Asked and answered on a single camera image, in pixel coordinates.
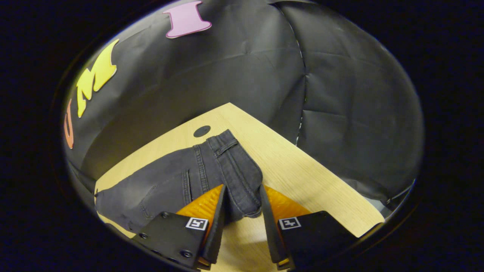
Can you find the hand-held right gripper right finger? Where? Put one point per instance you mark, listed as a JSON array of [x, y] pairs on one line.
[[314, 234]]

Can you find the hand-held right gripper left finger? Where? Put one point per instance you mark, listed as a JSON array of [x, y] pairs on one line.
[[174, 236]]

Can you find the dark grey jeans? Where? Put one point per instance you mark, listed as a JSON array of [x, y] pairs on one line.
[[170, 185]]

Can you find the black backdrop cloth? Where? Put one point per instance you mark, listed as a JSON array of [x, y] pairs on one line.
[[245, 68]]

